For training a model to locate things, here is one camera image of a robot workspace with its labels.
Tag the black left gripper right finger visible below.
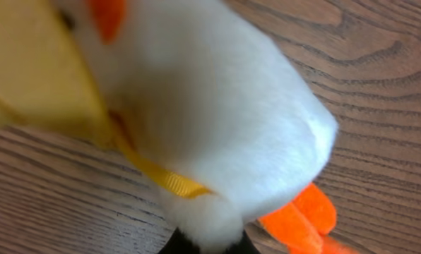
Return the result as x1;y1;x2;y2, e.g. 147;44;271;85
226;231;261;254

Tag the white orange plush duck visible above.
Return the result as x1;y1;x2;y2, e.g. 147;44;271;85
0;0;349;253

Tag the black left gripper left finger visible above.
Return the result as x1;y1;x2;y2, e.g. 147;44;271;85
158;229;200;254

